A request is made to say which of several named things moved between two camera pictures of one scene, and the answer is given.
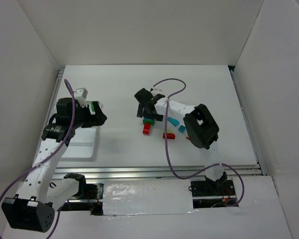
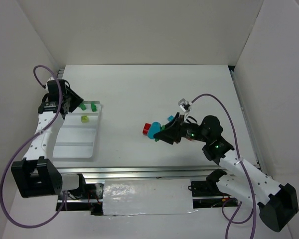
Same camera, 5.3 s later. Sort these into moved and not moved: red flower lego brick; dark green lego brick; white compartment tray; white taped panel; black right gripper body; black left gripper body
Moved: black left gripper body; black right gripper body
Not moved: white taped panel; dark green lego brick; white compartment tray; red flower lego brick
